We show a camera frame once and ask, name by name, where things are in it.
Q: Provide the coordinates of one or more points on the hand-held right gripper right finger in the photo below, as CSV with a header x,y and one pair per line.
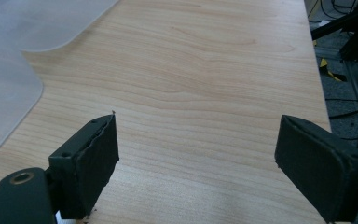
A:
x,y
318,168

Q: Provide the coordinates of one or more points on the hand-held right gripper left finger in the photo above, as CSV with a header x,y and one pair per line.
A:
x,y
84,168

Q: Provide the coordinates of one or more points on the yellow black tape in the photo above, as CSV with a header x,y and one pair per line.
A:
x,y
330,71

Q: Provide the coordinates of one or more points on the translucent white mat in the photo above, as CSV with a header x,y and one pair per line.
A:
x,y
40,21
3,102

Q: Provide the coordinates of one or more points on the black metal stand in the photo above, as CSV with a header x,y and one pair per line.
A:
x,y
351,28

